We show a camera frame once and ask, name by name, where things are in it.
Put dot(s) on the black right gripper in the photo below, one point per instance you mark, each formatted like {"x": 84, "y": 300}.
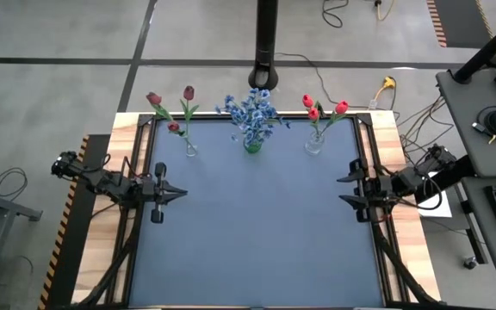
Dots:
{"x": 377, "y": 191}

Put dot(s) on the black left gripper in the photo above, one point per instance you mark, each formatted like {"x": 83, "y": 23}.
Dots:
{"x": 153, "y": 191}

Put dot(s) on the long green stem above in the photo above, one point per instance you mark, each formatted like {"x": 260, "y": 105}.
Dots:
{"x": 308, "y": 101}

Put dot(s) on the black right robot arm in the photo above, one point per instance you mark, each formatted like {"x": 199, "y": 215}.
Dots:
{"x": 407, "y": 183}

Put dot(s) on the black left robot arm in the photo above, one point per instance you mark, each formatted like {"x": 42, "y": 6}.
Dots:
{"x": 101, "y": 183}

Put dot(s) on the slim clear glass vase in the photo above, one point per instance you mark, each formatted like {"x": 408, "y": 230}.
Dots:
{"x": 191, "y": 150}

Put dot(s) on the ribbed clear glass vase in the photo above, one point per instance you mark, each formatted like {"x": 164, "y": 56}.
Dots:
{"x": 314, "y": 148}

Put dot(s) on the green glass vase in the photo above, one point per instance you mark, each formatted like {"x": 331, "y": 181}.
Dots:
{"x": 253, "y": 148}

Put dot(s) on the white paper sheet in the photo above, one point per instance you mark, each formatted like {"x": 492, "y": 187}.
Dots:
{"x": 439, "y": 211}

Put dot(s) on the blue table mat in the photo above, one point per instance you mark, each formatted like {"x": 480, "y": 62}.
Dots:
{"x": 252, "y": 237}

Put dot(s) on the black mat hazard striped edge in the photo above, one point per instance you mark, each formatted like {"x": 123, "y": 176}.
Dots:
{"x": 71, "y": 241}

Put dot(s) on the grey workstation desk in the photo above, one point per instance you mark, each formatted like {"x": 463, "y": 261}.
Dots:
{"x": 459, "y": 129}

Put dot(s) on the black caster wheel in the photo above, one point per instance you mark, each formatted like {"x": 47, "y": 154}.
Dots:
{"x": 470, "y": 262}

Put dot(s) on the black slanted pole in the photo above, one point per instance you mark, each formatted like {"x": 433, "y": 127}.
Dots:
{"x": 485, "y": 55}

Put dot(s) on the black mat orange striped edge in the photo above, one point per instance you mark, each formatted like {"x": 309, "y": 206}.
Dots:
{"x": 459, "y": 21}

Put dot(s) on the black metal table frame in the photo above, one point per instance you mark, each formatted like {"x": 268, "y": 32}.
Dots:
{"x": 207, "y": 116}

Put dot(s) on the black floor stand post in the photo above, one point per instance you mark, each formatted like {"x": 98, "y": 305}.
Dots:
{"x": 265, "y": 34}

